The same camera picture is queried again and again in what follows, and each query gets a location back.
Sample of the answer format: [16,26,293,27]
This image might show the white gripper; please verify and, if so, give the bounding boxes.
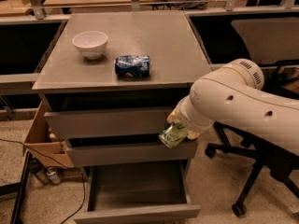
[166,94,214,140]

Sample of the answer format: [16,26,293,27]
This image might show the green can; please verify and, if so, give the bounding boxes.
[158,123,188,148]

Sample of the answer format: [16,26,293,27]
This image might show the grey drawer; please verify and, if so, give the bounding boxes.
[74,161,200,224]
[67,141,197,167]
[45,106,173,139]

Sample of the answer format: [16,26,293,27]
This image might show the grey middle drawer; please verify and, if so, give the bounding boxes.
[67,141,197,167]

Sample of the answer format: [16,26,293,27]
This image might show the white bottle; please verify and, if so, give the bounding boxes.
[47,167,62,185]

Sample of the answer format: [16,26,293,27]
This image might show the black cable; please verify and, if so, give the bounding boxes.
[0,137,87,224]

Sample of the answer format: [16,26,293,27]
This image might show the black metal stand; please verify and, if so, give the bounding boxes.
[0,152,32,224]

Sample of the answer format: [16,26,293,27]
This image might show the black office chair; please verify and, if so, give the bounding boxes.
[205,18,299,217]

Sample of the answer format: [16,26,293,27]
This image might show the dark bottle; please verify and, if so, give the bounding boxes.
[28,159,50,185]

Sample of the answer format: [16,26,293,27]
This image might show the white bowl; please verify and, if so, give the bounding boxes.
[72,31,108,60]

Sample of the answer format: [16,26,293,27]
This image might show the blue crushed can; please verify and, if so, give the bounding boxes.
[114,55,150,78]

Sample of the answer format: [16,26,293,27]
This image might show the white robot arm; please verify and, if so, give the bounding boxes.
[167,59,299,155]

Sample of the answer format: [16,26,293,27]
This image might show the cardboard box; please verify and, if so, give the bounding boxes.
[24,104,74,168]

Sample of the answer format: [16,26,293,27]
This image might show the grey drawer cabinet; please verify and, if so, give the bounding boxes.
[32,10,218,224]

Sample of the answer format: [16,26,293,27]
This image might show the grey top drawer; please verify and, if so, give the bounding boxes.
[45,106,173,139]

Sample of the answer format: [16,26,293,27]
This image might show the grey bottom drawer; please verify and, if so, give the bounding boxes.
[74,161,200,224]

